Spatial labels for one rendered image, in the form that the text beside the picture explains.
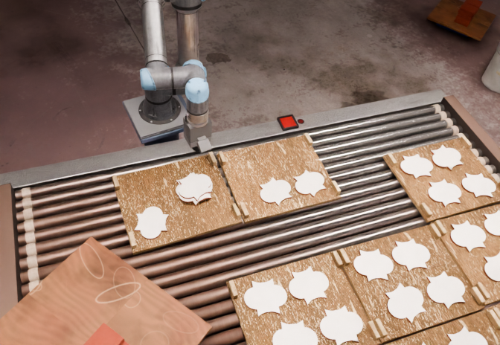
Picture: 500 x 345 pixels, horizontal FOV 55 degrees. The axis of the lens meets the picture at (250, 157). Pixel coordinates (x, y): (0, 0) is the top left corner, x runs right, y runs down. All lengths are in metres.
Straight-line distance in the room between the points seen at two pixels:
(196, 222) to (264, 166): 0.38
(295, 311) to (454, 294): 0.57
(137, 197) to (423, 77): 2.95
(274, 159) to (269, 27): 2.50
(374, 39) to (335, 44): 0.38
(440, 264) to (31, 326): 1.38
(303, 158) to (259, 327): 0.76
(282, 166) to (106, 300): 0.88
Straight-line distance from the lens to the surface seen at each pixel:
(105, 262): 1.64
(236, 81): 3.78
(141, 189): 1.91
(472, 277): 1.97
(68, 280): 1.63
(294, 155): 2.05
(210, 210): 1.84
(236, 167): 1.97
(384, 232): 1.95
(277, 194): 1.90
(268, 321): 1.66
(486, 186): 2.25
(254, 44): 4.17
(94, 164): 2.04
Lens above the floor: 2.46
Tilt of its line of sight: 49 degrees down
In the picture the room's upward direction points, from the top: 8 degrees clockwise
